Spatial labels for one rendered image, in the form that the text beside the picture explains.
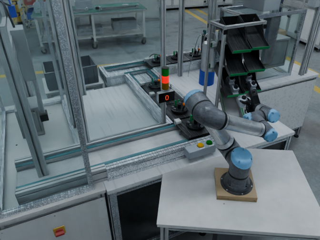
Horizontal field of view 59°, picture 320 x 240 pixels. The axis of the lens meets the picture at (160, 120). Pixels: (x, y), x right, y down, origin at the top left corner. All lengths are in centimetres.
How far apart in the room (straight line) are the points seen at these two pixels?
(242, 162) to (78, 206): 99
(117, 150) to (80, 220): 50
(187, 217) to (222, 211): 20
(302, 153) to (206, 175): 205
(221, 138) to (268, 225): 51
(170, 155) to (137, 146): 25
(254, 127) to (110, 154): 96
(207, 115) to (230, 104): 87
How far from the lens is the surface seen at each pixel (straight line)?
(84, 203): 185
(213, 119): 134
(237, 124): 143
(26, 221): 187
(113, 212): 194
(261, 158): 209
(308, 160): 368
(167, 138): 207
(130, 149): 198
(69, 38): 172
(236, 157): 162
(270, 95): 323
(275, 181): 194
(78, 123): 152
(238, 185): 172
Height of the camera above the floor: 213
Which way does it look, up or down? 32 degrees down
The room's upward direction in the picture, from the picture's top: 1 degrees counter-clockwise
